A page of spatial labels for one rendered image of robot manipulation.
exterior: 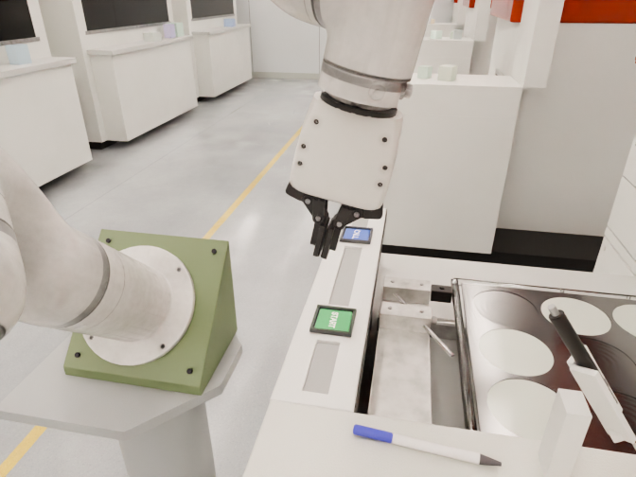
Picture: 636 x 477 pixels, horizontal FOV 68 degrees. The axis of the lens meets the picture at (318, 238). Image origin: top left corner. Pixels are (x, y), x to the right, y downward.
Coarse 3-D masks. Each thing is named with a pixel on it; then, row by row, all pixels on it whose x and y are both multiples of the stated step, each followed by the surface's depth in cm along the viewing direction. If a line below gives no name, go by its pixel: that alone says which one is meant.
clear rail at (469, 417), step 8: (456, 280) 85; (456, 288) 82; (456, 296) 80; (456, 304) 78; (456, 312) 76; (456, 320) 75; (456, 328) 73; (464, 328) 73; (456, 336) 71; (464, 336) 71; (464, 344) 69; (464, 352) 68; (464, 360) 66; (464, 368) 65; (464, 376) 64; (464, 384) 62; (464, 392) 61; (464, 400) 60; (472, 400) 60; (464, 408) 59; (472, 408) 59; (464, 416) 58; (472, 416) 57; (472, 424) 56
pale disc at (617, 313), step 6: (624, 306) 78; (630, 306) 78; (612, 312) 77; (618, 312) 77; (624, 312) 77; (630, 312) 77; (618, 318) 75; (624, 318) 75; (630, 318) 75; (618, 324) 74; (624, 324) 74; (630, 324) 74; (630, 330) 73
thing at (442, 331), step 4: (436, 324) 82; (464, 324) 82; (432, 328) 83; (436, 328) 82; (440, 328) 82; (444, 328) 82; (448, 328) 82; (452, 328) 82; (436, 332) 83; (440, 332) 83; (444, 332) 82; (448, 332) 82; (452, 332) 82; (440, 336) 83; (444, 336) 83; (448, 336) 83; (452, 336) 82
